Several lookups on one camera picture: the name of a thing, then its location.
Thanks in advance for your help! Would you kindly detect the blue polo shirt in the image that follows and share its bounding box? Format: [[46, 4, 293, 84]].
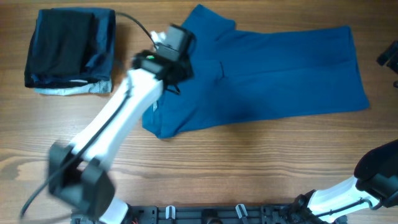
[[142, 5, 369, 139]]

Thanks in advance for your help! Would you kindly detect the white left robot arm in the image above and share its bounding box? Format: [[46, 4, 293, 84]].
[[44, 50, 193, 223]]

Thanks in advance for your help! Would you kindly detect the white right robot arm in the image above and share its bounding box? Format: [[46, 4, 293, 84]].
[[286, 140, 397, 223]]

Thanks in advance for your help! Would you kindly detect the navy blue folded garment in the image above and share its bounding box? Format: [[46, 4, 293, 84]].
[[25, 7, 116, 89]]

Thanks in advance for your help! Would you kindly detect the white folded garment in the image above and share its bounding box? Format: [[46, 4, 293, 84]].
[[34, 80, 113, 96]]

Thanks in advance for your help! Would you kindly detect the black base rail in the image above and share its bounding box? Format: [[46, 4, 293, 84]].
[[70, 203, 348, 224]]

